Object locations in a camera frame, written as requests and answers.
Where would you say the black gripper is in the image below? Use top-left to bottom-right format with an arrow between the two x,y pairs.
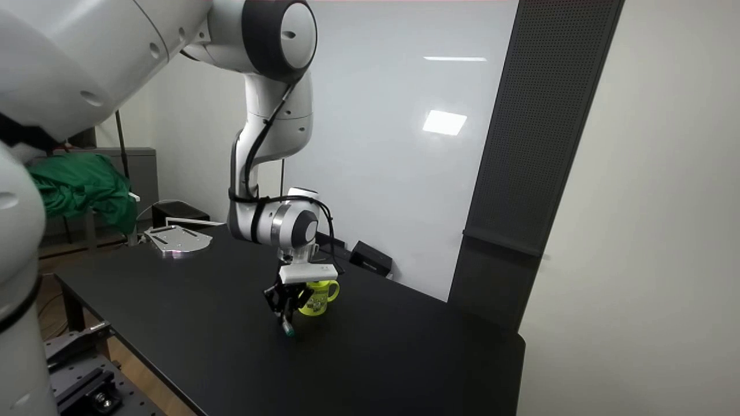
264,281 -> 312,336

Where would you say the yellow-green ceramic mug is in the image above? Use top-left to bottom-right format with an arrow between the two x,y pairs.
299,277 -> 343,319

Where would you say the small black power adapter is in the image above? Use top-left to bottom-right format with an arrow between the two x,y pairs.
348,241 -> 396,277

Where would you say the silver monitor stand base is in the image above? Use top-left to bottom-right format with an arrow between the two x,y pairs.
145,224 -> 216,262

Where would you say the green cloth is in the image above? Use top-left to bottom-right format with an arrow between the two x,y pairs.
25,151 -> 141,236

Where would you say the black vertical pillar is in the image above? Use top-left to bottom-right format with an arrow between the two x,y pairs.
448,0 -> 627,333

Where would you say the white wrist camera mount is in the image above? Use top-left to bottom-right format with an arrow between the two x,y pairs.
277,262 -> 340,286

